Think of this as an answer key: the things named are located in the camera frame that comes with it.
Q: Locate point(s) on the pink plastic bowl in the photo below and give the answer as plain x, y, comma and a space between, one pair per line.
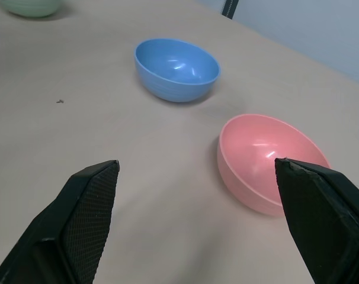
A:
256, 165

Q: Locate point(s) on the blue plastic bowl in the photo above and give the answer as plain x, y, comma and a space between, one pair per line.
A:
176, 71

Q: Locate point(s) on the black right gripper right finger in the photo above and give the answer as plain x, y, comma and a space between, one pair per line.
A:
324, 225

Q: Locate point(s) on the small dark debris speck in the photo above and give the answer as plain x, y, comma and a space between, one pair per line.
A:
60, 101

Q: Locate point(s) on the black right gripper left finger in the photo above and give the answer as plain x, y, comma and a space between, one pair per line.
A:
78, 225

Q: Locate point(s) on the green plastic bowl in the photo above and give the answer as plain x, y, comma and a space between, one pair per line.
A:
31, 7

